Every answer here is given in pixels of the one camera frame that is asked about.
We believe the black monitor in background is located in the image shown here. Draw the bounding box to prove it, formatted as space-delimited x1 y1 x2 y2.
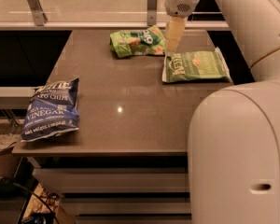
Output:
188 0 224 21

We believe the blue kettle chip bag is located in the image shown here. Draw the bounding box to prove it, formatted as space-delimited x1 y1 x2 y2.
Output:
21 78 79 142

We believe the middle metal railing post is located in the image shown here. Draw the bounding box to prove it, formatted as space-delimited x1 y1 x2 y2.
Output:
147 0 158 26

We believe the left metal railing post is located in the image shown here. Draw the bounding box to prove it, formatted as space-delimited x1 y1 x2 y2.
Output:
27 0 48 26

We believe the green rice chip bag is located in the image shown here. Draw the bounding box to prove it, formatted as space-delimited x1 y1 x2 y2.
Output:
110 25 165 58

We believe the green jalapeno chip bag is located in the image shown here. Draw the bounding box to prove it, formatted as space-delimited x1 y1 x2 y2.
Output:
162 48 231 83

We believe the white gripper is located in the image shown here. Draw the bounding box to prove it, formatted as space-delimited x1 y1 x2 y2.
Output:
164 0 200 56

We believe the black cable on left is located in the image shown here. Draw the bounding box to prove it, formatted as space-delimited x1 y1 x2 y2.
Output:
0 175 61 224

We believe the grey drawer cabinet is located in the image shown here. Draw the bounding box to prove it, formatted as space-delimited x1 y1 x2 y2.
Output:
13 30 223 224

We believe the metal railing post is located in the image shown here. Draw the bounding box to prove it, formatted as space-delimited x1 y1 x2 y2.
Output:
27 0 48 26
147 0 158 26

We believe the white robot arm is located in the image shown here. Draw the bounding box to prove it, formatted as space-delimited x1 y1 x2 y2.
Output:
165 0 280 224

